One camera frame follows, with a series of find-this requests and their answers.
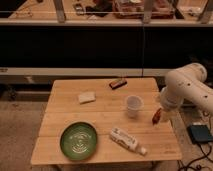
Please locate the green ceramic bowl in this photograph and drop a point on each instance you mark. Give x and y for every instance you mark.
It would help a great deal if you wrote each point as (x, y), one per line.
(78, 141)

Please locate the black device on shelf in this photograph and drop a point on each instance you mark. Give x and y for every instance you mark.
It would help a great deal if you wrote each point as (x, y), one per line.
(101, 9)

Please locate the tray of items on shelf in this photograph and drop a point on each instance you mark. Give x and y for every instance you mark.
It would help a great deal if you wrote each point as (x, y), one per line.
(135, 9)

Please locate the wooden folding table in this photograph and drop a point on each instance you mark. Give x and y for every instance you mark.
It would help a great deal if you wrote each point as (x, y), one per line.
(106, 112)

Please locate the small phone on shelf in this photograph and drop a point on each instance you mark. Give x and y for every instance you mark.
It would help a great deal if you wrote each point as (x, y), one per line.
(79, 9)

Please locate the white sponge block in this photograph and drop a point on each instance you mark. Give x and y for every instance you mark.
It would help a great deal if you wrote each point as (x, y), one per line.
(86, 97)

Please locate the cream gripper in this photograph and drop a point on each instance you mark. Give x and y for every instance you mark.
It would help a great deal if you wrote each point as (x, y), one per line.
(162, 115)

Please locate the dark blue box on floor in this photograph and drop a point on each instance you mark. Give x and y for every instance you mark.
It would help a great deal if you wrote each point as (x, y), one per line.
(199, 134)

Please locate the dark brown rectangular block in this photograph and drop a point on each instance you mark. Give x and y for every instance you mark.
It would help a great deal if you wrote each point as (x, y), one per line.
(117, 83)

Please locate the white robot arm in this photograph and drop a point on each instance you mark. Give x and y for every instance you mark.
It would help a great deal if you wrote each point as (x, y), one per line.
(184, 83)

